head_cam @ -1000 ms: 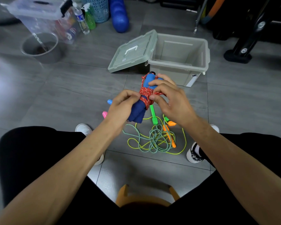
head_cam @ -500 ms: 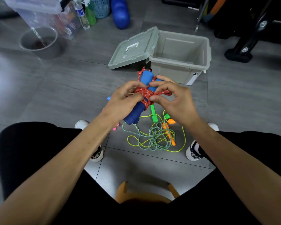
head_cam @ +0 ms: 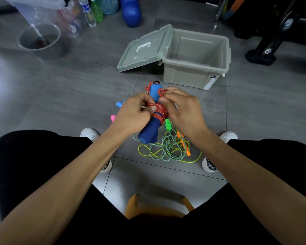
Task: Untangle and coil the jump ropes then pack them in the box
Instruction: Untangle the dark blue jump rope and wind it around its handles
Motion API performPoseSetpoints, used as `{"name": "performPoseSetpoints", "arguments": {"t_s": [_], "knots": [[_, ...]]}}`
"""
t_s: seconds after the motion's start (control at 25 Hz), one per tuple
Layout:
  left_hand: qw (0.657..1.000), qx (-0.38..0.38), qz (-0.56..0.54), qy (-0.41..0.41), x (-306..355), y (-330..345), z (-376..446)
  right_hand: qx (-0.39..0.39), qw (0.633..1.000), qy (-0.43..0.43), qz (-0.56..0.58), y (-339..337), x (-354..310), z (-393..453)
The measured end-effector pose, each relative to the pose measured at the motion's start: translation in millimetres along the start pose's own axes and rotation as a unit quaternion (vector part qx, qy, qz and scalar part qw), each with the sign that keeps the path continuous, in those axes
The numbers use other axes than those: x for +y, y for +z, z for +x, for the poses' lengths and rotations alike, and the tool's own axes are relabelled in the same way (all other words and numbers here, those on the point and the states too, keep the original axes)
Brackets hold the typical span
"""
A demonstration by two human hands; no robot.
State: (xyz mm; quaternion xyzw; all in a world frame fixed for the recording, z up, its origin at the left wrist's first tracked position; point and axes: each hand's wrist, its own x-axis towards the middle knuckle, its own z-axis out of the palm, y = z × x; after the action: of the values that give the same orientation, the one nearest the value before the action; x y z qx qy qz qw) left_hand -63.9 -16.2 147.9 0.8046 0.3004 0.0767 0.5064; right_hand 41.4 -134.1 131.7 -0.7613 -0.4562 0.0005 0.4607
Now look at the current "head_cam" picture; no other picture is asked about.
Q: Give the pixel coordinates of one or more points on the grey metal bowl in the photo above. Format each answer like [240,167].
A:
[53,52]

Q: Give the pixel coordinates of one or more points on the person's right forearm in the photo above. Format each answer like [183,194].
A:
[262,188]

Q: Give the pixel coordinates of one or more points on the wooden stool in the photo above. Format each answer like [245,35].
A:
[130,207]

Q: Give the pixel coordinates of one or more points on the white right shoe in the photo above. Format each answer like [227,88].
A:
[229,136]

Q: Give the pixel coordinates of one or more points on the green spray bottle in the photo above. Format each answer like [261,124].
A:
[97,13]

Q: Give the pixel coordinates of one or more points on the clear plastic lidded bin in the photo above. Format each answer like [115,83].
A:
[35,7]

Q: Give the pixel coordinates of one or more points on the white left shoe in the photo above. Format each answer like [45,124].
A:
[89,133]

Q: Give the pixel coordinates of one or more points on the person's left hand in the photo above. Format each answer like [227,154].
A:
[131,117]

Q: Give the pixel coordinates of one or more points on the white shoe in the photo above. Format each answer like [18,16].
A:
[89,133]
[229,136]

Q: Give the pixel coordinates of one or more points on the black dumbbell rack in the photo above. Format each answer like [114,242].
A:
[264,54]

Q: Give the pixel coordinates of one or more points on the person's left forearm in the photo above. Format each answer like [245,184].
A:
[56,196]

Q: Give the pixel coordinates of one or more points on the person's left leg black trousers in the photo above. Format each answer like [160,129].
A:
[23,165]

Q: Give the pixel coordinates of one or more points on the orange and green foam stick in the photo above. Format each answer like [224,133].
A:
[232,8]

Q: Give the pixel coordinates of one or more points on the clear water bottle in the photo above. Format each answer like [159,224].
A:
[89,17]

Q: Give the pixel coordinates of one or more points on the person's right hand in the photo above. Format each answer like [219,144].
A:
[188,114]

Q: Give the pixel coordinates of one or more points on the grey-green box lid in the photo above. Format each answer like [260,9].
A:
[142,56]

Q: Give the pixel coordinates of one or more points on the grey plastic storage box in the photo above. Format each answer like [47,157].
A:
[183,79]

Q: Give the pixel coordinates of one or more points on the person's leg black trousers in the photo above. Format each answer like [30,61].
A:
[290,160]
[23,165]

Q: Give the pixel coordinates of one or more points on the person's right leg black trousers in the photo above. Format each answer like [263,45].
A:
[290,160]

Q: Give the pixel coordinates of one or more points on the light blue mesh basket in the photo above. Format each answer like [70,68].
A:
[109,6]

